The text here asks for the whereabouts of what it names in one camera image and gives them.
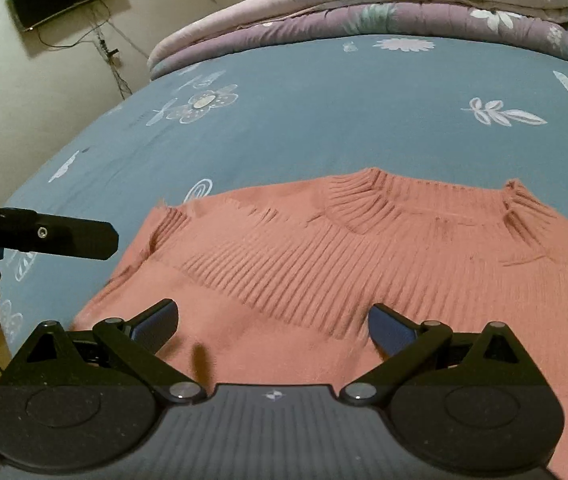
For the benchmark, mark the purple floral folded quilt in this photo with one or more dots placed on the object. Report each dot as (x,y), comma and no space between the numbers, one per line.
(314,25)

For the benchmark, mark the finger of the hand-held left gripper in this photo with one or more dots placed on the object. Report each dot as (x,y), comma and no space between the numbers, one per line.
(64,237)

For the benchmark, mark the pink striped knit sweater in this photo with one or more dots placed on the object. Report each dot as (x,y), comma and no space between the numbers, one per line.
(364,270)

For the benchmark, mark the blue printed bed sheet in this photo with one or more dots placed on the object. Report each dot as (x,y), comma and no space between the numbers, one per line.
(314,110)

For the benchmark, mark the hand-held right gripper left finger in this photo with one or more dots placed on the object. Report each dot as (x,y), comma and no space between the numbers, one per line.
(156,322)

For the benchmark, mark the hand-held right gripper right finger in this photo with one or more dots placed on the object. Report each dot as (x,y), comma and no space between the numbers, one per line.
(389,327)

